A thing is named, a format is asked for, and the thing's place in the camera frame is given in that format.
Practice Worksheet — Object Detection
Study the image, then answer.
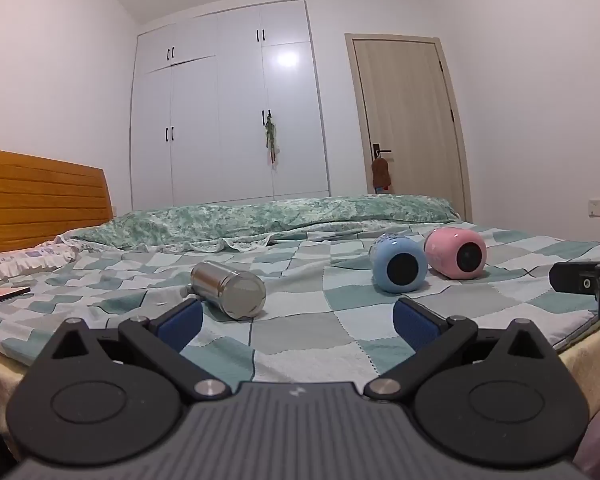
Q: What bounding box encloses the beige mattress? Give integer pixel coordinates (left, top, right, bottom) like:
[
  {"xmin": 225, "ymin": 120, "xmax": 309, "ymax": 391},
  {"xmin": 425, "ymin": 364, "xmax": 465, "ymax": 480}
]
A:
[{"xmin": 554, "ymin": 319, "xmax": 600, "ymax": 418}]

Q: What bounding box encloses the stainless steel cup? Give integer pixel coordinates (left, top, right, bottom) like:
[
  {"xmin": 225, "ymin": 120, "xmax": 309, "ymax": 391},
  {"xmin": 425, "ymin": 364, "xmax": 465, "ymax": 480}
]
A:
[{"xmin": 180, "ymin": 260, "xmax": 267, "ymax": 321}]

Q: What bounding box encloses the wooden headboard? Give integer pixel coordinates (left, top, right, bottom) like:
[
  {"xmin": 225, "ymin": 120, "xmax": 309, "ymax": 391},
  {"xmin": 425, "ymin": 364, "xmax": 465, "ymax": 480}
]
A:
[{"xmin": 0, "ymin": 147, "xmax": 114, "ymax": 254}]

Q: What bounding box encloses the purple floral pillow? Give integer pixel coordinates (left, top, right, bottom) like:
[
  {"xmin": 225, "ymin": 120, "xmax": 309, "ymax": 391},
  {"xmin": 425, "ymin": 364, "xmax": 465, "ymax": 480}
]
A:
[{"xmin": 0, "ymin": 236, "xmax": 83, "ymax": 292}]

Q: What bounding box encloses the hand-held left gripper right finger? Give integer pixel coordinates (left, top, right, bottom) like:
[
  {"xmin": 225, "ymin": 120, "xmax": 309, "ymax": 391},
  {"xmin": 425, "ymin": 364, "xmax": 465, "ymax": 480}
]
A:
[{"xmin": 364, "ymin": 297, "xmax": 557, "ymax": 404}]

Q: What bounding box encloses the blue cup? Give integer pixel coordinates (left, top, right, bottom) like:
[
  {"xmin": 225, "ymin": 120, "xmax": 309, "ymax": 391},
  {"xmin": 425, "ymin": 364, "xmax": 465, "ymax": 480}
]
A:
[{"xmin": 369, "ymin": 233, "xmax": 428, "ymax": 294}]

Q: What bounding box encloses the white wardrobe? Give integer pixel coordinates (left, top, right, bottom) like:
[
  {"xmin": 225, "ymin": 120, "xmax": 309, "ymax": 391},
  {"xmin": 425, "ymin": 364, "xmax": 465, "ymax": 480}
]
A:
[{"xmin": 129, "ymin": 0, "xmax": 331, "ymax": 212}]

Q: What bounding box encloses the checked bedsheet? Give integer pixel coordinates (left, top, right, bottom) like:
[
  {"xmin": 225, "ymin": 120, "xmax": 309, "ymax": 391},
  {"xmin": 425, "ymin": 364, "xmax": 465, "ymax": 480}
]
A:
[{"xmin": 0, "ymin": 222, "xmax": 600, "ymax": 387}]

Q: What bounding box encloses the green hanging ornament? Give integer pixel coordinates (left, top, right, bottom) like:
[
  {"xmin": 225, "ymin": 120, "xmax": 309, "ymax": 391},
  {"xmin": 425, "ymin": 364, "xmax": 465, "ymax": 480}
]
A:
[{"xmin": 263, "ymin": 110, "xmax": 281, "ymax": 166}]

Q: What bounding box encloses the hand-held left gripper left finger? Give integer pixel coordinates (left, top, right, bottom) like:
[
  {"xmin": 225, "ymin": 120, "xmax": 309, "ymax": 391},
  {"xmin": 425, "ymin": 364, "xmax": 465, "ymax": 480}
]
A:
[{"xmin": 53, "ymin": 298, "xmax": 232, "ymax": 403}]

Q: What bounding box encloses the brown bag on door handle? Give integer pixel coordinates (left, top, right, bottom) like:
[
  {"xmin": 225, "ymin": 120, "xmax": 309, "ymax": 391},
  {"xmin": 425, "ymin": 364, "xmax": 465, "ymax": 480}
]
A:
[{"xmin": 370, "ymin": 156, "xmax": 394, "ymax": 195}]

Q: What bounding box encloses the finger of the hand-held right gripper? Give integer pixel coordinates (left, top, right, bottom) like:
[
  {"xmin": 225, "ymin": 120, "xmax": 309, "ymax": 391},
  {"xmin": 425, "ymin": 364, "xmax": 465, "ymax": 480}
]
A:
[{"xmin": 549, "ymin": 260, "xmax": 600, "ymax": 321}]

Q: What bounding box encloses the beige wooden door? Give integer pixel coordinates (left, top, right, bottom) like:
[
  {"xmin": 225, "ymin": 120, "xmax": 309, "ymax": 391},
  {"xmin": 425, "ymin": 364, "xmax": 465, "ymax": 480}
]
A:
[{"xmin": 344, "ymin": 33, "xmax": 474, "ymax": 224}]

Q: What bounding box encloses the pink flat book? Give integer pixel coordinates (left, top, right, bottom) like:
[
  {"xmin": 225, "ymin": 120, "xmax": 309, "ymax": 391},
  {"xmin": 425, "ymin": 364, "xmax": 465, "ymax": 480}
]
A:
[{"xmin": 0, "ymin": 286, "xmax": 32, "ymax": 309}]

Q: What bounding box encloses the green patterned quilt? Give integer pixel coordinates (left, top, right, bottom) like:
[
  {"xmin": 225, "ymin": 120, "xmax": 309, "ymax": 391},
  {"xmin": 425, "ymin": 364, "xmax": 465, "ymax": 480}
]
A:
[{"xmin": 71, "ymin": 193, "xmax": 462, "ymax": 254}]

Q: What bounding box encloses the pink cup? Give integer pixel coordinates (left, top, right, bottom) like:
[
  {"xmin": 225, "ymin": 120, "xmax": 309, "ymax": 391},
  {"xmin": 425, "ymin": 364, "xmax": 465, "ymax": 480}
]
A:
[{"xmin": 423, "ymin": 227, "xmax": 488, "ymax": 281}]

